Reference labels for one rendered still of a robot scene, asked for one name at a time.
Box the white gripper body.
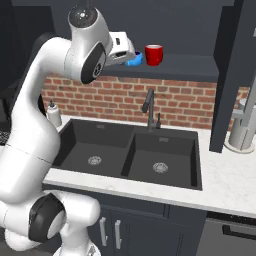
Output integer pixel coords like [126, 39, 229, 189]
[105, 39, 137, 67]

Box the dark base cabinet door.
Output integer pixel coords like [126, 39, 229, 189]
[87, 205, 113, 256]
[110, 209, 202, 256]

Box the blue bowl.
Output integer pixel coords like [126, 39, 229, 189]
[125, 50, 144, 67]

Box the red cup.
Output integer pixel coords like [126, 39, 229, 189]
[144, 44, 164, 67]

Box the black tap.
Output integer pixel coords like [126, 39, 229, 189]
[141, 87, 162, 133]

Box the white soap dispenser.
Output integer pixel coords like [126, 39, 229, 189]
[46, 98, 63, 129]

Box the black double sink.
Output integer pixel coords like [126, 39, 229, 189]
[51, 117, 204, 192]

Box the dark dishwasher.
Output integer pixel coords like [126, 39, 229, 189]
[195, 211, 256, 256]

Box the dark open wall cabinet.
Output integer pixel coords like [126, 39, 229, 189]
[49, 0, 236, 84]

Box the silver cabinet handle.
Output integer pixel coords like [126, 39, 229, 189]
[113, 219, 123, 251]
[98, 216, 109, 248]

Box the black dishwasher handle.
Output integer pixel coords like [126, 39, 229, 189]
[221, 224, 256, 242]

